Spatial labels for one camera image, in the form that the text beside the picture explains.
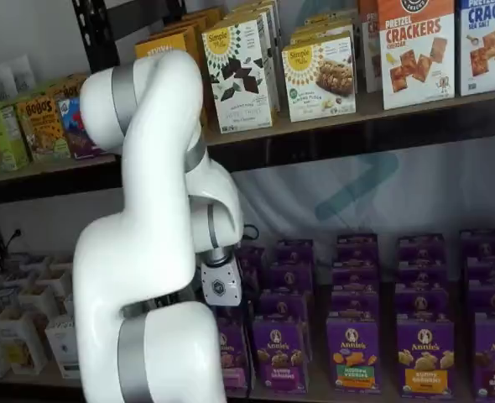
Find purple Annie's box orange patch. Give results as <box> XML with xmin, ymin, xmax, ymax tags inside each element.
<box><xmin>396</xmin><ymin>318</ymin><xmax>456</xmax><ymax>400</ymax></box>

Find blue Zbar box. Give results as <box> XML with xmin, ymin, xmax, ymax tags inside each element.
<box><xmin>58</xmin><ymin>96</ymin><xmax>107</xmax><ymax>161</ymax></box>

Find orange Revival snack box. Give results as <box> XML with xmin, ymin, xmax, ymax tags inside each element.
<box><xmin>134</xmin><ymin>29</ymin><xmax>203</xmax><ymax>65</ymax></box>
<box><xmin>180</xmin><ymin>5</ymin><xmax>226</xmax><ymax>27</ymax></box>
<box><xmin>163</xmin><ymin>17</ymin><xmax>215</xmax><ymax>47</ymax></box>

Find black wall plug cable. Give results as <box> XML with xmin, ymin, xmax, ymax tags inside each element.
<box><xmin>4</xmin><ymin>228</ymin><xmax>24</xmax><ymax>248</ymax></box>

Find Simple Mills sweet thins box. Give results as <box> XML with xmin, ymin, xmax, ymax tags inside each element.
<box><xmin>201</xmin><ymin>18</ymin><xmax>280</xmax><ymax>135</ymax></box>
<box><xmin>223</xmin><ymin>7</ymin><xmax>280</xmax><ymax>27</ymax></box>
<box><xmin>237</xmin><ymin>0</ymin><xmax>280</xmax><ymax>14</ymax></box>

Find black metal shelving rack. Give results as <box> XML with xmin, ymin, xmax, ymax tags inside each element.
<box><xmin>71</xmin><ymin>0</ymin><xmax>495</xmax><ymax>175</ymax></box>

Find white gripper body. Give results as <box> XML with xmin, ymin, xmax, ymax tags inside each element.
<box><xmin>200</xmin><ymin>255</ymin><xmax>243</xmax><ymax>306</ymax></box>

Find purple Annie's box pink patch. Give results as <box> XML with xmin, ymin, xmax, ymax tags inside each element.
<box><xmin>216</xmin><ymin>312</ymin><xmax>256</xmax><ymax>398</ymax></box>

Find purple Annie's box green patch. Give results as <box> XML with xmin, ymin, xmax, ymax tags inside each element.
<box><xmin>326</xmin><ymin>317</ymin><xmax>384</xmax><ymax>396</ymax></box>

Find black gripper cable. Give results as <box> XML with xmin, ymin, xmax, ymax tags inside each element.
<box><xmin>240</xmin><ymin>223</ymin><xmax>260</xmax><ymax>254</ymax></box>

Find Simple Mills almond bar box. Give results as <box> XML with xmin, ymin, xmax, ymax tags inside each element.
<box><xmin>300</xmin><ymin>12</ymin><xmax>357</xmax><ymax>29</ymax></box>
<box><xmin>290</xmin><ymin>22</ymin><xmax>356</xmax><ymax>44</ymax></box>
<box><xmin>281</xmin><ymin>30</ymin><xmax>358</xmax><ymax>124</ymax></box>

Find orange cheddar pretzel crackers box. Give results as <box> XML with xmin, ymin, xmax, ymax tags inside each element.
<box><xmin>357</xmin><ymin>0</ymin><xmax>384</xmax><ymax>95</ymax></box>
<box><xmin>377</xmin><ymin>0</ymin><xmax>457</xmax><ymax>112</ymax></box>

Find blue sea salt crackers box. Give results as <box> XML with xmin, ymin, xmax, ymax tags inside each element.
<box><xmin>456</xmin><ymin>0</ymin><xmax>495</xmax><ymax>97</ymax></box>

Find white backdrop with teal logo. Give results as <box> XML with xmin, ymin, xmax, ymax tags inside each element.
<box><xmin>229</xmin><ymin>0</ymin><xmax>495</xmax><ymax>272</ymax></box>

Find orange Bobo's box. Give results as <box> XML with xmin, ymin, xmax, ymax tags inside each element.
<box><xmin>47</xmin><ymin>73</ymin><xmax>90</xmax><ymax>101</ymax></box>
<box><xmin>15</xmin><ymin>94</ymin><xmax>72</xmax><ymax>165</ymax></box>

